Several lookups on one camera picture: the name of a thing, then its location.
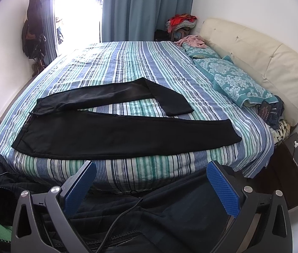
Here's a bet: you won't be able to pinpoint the striped blue green bedsheet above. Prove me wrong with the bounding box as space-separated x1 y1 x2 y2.
0 42 274 192

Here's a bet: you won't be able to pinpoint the hanging dark bags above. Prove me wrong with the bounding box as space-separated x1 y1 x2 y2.
21 0 47 60

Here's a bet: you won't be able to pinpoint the dark clothing in foreground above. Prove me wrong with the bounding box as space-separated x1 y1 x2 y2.
0 155 229 252

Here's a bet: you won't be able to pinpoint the black pants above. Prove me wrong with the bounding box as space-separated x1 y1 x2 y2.
12 78 241 160

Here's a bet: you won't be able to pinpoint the blue curtain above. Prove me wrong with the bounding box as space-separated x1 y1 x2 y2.
101 0 193 42

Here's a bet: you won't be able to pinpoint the dark items beside pillow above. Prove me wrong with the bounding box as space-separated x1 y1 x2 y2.
256 95 285 130

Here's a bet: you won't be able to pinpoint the teal floral pillow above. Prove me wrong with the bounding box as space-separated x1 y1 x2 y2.
182 43 221 59
194 58 278 107

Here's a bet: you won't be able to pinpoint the striped left curtain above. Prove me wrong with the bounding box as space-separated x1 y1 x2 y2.
40 0 57 65

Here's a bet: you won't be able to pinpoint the dark nightstand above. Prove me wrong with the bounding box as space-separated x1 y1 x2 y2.
252 133 298 210

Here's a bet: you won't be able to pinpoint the red clothes pile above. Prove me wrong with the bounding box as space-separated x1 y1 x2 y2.
166 14 197 33

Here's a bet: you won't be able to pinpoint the pink cloth on bed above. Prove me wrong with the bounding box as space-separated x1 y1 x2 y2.
175 35 207 48

